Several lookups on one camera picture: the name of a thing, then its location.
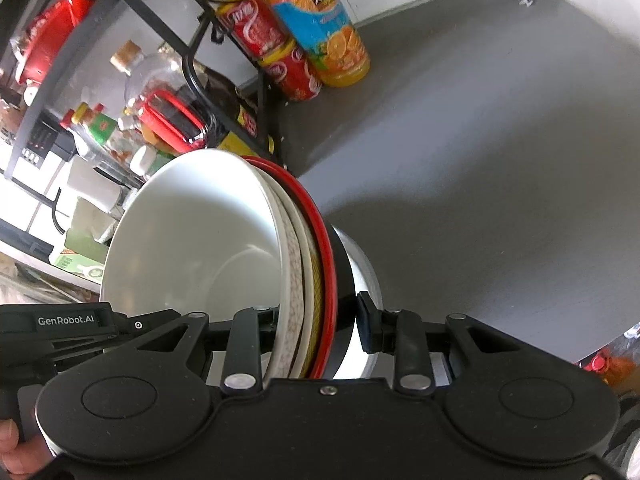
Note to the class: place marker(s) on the red plastic basket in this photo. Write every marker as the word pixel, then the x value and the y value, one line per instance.
pixel 45 38

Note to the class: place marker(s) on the person left hand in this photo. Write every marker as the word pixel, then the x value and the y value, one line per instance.
pixel 20 460

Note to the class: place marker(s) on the red drink can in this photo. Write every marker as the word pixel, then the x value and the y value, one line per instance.
pixel 290 70
pixel 254 25

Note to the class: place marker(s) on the large soy sauce bottle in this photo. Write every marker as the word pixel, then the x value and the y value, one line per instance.
pixel 158 95

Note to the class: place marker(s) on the white cap oil sprayer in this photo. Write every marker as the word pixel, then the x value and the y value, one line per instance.
pixel 88 184

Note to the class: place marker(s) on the green label sauce bottle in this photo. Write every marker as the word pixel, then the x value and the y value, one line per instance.
pixel 103 130

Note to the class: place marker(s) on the red drink can upper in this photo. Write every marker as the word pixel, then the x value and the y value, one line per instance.
pixel 254 25

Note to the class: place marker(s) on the green tissue box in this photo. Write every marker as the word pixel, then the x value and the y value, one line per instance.
pixel 83 247

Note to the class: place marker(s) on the orange juice bottle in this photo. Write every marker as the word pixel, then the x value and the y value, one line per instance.
pixel 326 33

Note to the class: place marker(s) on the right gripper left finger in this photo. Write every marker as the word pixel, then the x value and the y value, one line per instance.
pixel 242 370

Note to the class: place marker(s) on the red and black bowl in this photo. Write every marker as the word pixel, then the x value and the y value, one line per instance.
pixel 333 322

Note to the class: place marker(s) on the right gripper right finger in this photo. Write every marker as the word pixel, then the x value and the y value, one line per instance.
pixel 402 336

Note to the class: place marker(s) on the white ceramic bowl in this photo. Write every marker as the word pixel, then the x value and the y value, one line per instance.
pixel 206 234
pixel 305 279

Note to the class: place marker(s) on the red drink can lower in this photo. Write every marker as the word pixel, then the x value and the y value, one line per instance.
pixel 290 70

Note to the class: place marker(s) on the white plate Bakery print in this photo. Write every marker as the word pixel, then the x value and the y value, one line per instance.
pixel 362 350

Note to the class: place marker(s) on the black metal shelf rack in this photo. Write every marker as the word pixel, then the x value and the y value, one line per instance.
pixel 91 19

